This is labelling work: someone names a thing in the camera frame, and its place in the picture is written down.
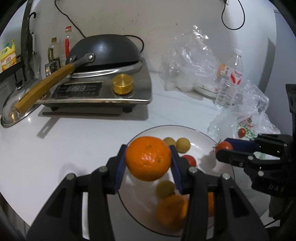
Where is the orange mandarin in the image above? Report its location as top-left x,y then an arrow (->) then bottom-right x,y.
125,136 -> 171,182
156,195 -> 189,231
208,192 -> 214,217

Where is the orange mandarin front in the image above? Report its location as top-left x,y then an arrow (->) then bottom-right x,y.
156,195 -> 189,231

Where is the yellow green longan fruit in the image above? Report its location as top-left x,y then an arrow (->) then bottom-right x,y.
176,138 -> 191,153

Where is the yellow green longan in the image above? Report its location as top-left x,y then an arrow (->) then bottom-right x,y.
156,180 -> 175,199
163,137 -> 177,147

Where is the printed clear plastic bag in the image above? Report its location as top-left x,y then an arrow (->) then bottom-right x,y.
207,104 -> 280,142

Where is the crumpled bag right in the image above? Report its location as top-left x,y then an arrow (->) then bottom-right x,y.
236,80 -> 269,113

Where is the white round plate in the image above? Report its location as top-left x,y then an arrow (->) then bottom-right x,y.
118,125 -> 235,237

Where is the clear water bottle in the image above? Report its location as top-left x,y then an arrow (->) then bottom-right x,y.
215,49 -> 244,110

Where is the white dish under bag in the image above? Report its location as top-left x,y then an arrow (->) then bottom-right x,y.
194,86 -> 217,99

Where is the large orange at back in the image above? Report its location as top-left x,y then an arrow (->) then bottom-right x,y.
217,64 -> 226,77

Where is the crumpled clear plastic bag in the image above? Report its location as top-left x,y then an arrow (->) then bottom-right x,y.
159,25 -> 219,93

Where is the steel pot lid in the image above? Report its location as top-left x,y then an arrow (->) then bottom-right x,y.
1,78 -> 42,128

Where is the steel induction cooker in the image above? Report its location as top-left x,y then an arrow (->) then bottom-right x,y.
37,58 -> 152,109

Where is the black metal shelf rack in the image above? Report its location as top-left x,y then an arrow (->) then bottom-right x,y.
1,55 -> 27,94

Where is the dark vertical pipe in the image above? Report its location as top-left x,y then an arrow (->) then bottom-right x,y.
21,0 -> 37,82

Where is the oil bottle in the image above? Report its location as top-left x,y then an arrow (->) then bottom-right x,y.
48,37 -> 61,68

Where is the yellow detergent bottle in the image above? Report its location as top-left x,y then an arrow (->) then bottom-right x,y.
1,39 -> 18,71

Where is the red label sauce bottle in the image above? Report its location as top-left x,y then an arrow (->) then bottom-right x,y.
60,26 -> 78,66

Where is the black hood power cable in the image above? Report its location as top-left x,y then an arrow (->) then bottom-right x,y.
221,0 -> 246,31

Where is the black wok with wooden handle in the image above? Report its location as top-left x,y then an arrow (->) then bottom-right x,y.
20,34 -> 140,107

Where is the black cooker power cable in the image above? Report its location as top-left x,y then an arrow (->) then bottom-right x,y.
54,0 -> 145,55

